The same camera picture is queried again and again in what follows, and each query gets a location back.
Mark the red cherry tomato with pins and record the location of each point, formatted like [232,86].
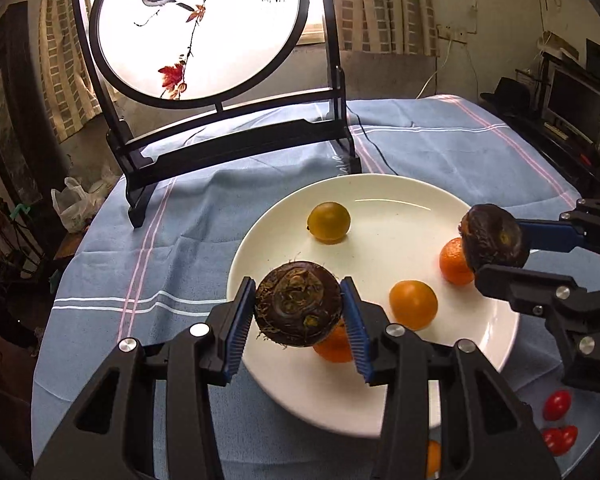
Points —
[571,435]
[556,405]
[551,441]

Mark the checkered curtain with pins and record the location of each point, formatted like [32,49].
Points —
[62,50]
[385,5]

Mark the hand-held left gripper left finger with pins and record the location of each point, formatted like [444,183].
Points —
[235,332]

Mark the yellow-green tangerine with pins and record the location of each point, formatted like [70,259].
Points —
[329,222]

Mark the black computer monitor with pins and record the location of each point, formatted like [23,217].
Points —
[577,102]

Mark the white plastic bag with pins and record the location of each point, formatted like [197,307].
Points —
[75,207]

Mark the orange tangerine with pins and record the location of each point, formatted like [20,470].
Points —
[433,457]
[452,262]
[332,351]
[412,305]

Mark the round bird painting table screen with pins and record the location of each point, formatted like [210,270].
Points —
[195,25]

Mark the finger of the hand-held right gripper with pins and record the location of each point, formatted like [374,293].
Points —
[520,287]
[550,235]

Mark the brown water chestnut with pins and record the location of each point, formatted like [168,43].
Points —
[495,237]
[292,300]

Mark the white wall socket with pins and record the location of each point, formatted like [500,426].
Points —
[452,33]

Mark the dark wooden cabinet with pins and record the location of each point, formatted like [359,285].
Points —
[5,110]

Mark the black desk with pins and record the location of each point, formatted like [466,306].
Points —
[565,152]

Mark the white round plate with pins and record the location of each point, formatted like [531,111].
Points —
[380,240]

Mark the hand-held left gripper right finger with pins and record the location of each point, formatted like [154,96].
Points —
[356,332]

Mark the blue striped tablecloth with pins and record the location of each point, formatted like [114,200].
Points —
[205,210]

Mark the black hat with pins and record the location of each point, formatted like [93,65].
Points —
[507,95]

